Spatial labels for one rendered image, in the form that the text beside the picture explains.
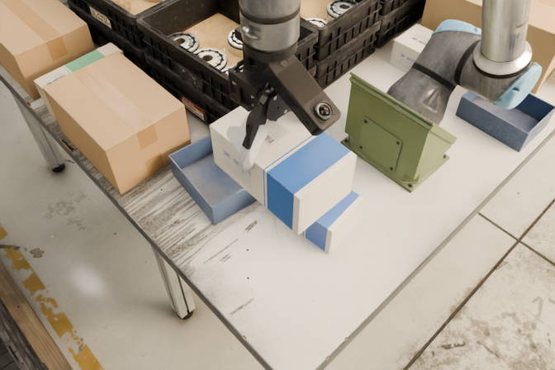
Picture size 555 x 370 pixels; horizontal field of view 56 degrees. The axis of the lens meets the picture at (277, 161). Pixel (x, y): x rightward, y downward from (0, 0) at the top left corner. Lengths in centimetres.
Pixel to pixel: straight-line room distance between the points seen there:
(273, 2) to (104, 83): 84
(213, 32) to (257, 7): 94
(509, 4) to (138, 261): 153
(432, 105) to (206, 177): 58
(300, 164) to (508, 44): 56
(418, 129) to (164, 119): 59
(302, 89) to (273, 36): 8
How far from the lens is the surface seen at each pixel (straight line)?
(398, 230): 125
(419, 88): 126
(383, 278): 117
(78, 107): 134
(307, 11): 164
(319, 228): 113
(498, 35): 113
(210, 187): 129
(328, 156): 77
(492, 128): 150
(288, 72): 68
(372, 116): 126
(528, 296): 212
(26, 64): 160
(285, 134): 79
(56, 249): 218
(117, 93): 135
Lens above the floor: 171
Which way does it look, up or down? 49 degrees down
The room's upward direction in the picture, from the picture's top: straight up
